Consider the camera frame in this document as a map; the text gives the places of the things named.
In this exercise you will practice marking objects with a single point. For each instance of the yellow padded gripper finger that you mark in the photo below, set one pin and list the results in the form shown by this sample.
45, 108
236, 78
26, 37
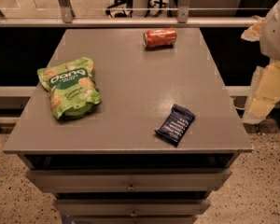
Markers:
264, 93
252, 34

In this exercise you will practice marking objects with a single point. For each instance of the green rice chip bag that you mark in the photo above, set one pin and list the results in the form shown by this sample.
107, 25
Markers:
72, 90

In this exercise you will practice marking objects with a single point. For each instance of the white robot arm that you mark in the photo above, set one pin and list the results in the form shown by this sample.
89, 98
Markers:
270, 35

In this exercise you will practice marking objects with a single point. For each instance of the orange soda can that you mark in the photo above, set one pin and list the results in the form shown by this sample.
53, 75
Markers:
156, 38

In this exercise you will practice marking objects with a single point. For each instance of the dark blue snack bar wrapper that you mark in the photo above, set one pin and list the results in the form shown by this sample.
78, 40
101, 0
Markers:
176, 124

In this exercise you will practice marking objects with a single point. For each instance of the grey drawer cabinet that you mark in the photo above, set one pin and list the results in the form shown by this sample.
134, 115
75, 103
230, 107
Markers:
138, 88

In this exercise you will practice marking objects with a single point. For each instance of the black office chair base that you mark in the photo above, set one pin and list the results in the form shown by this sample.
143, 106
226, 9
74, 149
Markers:
133, 0

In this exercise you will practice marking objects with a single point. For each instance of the upper grey drawer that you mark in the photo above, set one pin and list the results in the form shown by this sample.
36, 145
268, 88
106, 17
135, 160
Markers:
75, 181

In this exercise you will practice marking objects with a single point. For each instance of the grey drawer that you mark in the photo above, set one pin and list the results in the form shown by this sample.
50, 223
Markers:
75, 181
107, 208

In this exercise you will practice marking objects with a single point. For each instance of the metal upper drawer knob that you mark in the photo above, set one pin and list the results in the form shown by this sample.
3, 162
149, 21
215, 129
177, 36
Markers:
131, 188

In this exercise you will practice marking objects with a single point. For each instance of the metal drawer knob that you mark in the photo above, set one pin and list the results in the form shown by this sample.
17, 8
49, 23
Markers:
133, 214
131, 188

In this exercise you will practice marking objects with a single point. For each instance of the lower grey drawer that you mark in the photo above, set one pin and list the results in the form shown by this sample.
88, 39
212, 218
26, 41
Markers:
107, 208

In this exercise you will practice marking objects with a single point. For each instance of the metal lower drawer knob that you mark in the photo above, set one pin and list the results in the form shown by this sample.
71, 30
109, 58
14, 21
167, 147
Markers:
133, 214

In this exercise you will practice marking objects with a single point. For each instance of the metal guard railing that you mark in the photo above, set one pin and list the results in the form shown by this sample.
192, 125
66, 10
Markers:
68, 13

